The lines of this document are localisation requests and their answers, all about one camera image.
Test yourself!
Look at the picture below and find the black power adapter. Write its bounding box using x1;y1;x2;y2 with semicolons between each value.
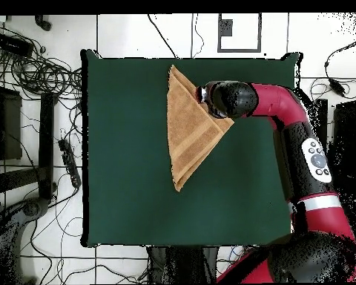
328;77;346;97

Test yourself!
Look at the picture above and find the tan terry towel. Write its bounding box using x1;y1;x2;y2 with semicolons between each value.
166;64;235;193

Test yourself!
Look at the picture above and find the black upright stand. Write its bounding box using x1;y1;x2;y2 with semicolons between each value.
146;245;219;284

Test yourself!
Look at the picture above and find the black metal frame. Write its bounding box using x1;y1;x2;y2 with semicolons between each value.
0;67;59;203
306;76;356;203

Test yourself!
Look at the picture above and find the black electronics box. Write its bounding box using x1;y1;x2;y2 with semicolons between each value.
0;32;34;57

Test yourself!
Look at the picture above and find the dark green table cloth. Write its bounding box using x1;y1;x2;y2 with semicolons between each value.
80;49;303;249

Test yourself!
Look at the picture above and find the black power strip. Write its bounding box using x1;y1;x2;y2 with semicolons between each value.
58;138;82;189

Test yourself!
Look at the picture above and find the grey stand leg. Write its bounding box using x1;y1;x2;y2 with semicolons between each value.
0;197;52;284

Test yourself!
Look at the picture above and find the person's foot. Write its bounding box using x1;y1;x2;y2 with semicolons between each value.
34;14;53;32

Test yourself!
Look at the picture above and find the tangled black cable bundle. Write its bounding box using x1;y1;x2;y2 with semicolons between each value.
0;23;84;102

